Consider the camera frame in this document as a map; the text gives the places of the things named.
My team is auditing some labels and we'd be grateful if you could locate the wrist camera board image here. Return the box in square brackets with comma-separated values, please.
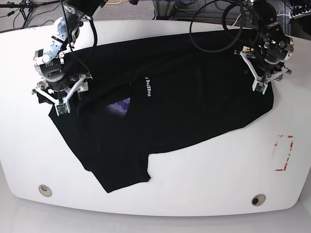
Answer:
[252, 80, 268, 95]
[55, 103, 70, 116]

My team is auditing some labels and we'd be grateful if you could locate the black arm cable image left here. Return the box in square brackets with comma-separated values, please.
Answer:
[58, 0, 98, 81]

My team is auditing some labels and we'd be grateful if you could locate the table cable grommet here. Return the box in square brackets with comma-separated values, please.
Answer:
[251, 194, 266, 206]
[38, 184, 52, 198]

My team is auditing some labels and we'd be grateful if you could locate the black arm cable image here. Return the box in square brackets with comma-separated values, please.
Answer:
[189, 0, 246, 53]
[58, 0, 98, 81]

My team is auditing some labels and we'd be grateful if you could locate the white power strip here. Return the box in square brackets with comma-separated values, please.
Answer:
[290, 4, 311, 18]

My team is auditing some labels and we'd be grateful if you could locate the aluminium frame rack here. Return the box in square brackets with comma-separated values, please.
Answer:
[152, 0, 232, 24]

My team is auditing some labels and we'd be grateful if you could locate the left table cable grommet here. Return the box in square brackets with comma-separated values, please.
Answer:
[38, 184, 52, 198]

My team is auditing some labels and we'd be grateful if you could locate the black printed T-shirt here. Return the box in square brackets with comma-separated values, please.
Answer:
[49, 34, 274, 193]

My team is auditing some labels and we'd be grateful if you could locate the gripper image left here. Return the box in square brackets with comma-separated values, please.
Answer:
[32, 74, 93, 107]

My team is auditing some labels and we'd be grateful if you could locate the black tripod stand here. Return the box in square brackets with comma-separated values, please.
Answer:
[0, 0, 60, 29]

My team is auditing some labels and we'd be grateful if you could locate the wrist camera board image left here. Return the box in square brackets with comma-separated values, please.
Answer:
[55, 103, 70, 116]

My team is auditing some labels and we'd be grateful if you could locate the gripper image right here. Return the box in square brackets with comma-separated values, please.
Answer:
[234, 46, 292, 85]

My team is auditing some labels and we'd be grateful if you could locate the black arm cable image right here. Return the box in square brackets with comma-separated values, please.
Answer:
[189, 0, 246, 53]

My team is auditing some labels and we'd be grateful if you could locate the red tape marking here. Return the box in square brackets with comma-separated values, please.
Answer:
[272, 135, 294, 171]

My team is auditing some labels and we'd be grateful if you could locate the wrist camera board image right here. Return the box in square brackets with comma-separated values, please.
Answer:
[252, 80, 268, 95]

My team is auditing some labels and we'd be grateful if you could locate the right table cable grommet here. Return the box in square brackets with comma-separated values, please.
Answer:
[251, 194, 266, 206]

